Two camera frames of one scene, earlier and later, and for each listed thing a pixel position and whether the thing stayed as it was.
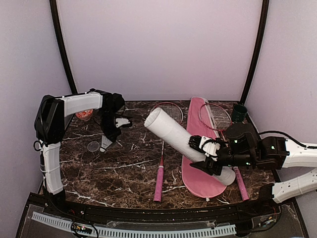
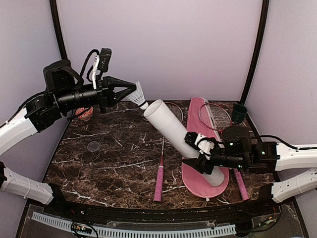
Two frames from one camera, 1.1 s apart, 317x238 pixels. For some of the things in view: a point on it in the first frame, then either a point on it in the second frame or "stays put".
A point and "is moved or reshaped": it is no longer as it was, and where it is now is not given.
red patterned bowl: (84, 115) stays put
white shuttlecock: (105, 143) → (137, 97)
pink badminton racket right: (217, 117) stays put
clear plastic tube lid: (93, 146) stays put
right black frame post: (258, 49) stays put
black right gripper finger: (212, 167) → (204, 163)
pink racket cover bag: (197, 181) stays put
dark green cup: (239, 113) stays put
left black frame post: (53, 6) stays put
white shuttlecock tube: (173, 136) is moved or reshaped
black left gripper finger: (112, 137) → (115, 82)
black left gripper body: (107, 118) → (103, 94)
